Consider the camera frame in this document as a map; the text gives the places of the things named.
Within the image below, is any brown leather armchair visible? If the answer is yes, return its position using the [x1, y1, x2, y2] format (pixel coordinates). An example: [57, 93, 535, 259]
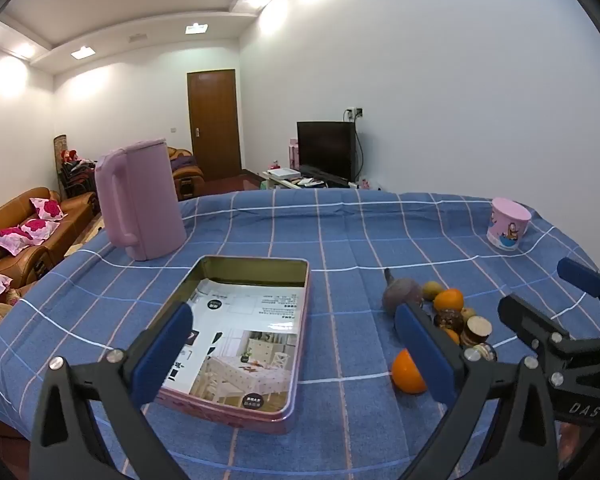
[166, 146, 206, 202]

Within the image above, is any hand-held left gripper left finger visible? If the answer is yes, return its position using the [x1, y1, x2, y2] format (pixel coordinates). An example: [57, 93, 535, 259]
[27, 301, 195, 480]

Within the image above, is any black television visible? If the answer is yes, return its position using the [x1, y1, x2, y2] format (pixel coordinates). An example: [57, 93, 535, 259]
[297, 121, 357, 182]

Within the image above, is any white television stand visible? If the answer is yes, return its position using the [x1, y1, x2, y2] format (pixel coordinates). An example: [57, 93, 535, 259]
[260, 167, 381, 192]

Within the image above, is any printed paper leaflet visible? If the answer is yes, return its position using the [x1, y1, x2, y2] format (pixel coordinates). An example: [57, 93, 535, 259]
[162, 277, 303, 408]

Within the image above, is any pink plastic kettle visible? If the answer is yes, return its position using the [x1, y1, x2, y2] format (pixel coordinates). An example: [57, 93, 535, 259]
[95, 138, 187, 262]

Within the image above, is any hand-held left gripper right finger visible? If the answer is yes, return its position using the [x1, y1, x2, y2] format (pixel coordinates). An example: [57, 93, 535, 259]
[394, 302, 561, 480]

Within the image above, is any rolled patterned mat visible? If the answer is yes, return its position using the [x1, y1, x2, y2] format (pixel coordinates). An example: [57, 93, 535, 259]
[54, 135, 69, 186]

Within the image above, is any purple round mangosteen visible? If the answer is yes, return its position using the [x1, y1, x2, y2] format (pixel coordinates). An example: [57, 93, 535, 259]
[382, 268, 424, 317]

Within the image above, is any stack of black chairs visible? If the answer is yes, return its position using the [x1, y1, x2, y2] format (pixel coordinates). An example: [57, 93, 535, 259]
[57, 159, 97, 199]

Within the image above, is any brown cylinder with beige top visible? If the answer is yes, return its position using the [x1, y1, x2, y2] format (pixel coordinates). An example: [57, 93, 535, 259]
[461, 315, 493, 348]

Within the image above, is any blue checked tablecloth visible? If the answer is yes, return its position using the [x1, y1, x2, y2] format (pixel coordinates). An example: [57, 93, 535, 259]
[0, 190, 600, 480]

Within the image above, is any black power cable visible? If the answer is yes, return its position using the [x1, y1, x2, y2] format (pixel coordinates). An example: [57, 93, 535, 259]
[354, 117, 367, 182]

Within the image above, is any brown wooden door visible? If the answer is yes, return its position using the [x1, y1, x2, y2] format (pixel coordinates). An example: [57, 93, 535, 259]
[187, 69, 243, 182]

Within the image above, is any pink metal tin box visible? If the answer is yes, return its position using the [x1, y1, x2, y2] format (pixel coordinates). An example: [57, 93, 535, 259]
[152, 255, 312, 435]

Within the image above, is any coffee table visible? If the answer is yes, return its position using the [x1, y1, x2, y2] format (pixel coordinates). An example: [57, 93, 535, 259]
[65, 217, 107, 257]

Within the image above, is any pink cartoon cup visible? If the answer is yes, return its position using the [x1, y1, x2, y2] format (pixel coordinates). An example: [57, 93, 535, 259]
[486, 197, 532, 252]

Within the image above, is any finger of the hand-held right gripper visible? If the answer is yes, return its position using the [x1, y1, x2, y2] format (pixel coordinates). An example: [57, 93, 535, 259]
[497, 294, 571, 356]
[556, 257, 600, 333]

